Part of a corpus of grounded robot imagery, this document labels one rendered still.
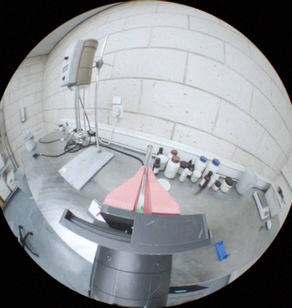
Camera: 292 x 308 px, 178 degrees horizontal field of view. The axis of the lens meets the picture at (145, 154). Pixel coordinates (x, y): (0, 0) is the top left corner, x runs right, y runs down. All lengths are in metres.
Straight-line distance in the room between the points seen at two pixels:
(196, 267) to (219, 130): 0.66
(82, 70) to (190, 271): 0.77
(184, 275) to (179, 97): 0.76
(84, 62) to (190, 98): 0.51
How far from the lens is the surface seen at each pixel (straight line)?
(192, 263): 0.41
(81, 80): 0.41
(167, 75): 0.58
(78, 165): 0.57
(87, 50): 0.46
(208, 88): 0.59
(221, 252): 0.48
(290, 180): 1.44
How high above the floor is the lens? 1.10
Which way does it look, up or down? 34 degrees down
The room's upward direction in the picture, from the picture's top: 9 degrees clockwise
